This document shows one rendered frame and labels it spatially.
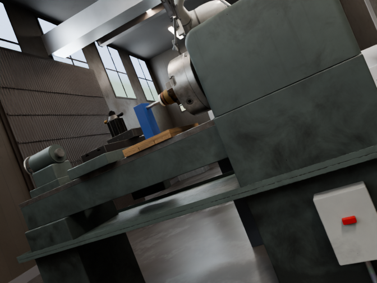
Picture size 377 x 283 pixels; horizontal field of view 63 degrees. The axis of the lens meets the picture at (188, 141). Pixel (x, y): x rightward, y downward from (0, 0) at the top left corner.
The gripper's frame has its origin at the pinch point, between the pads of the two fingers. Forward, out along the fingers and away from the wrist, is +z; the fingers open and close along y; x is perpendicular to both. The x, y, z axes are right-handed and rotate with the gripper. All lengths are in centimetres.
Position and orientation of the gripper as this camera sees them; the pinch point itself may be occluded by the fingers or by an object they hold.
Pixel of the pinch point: (179, 27)
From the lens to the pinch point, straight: 150.6
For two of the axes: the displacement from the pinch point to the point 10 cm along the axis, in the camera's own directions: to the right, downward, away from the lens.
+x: 8.3, -3.5, -4.3
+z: 3.6, 9.3, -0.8
